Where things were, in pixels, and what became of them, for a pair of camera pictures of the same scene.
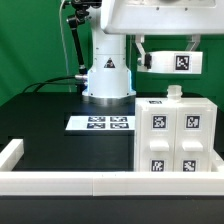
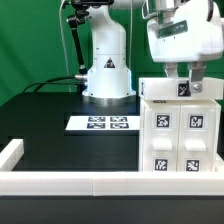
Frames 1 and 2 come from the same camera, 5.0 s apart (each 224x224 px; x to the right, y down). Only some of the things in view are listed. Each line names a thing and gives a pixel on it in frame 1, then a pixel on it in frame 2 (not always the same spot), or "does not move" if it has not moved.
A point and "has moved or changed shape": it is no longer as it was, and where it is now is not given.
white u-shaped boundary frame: (105, 183) does not move
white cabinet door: (156, 136) has moved or changed shape
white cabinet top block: (175, 63) has moved or changed shape
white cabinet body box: (175, 134) does not move
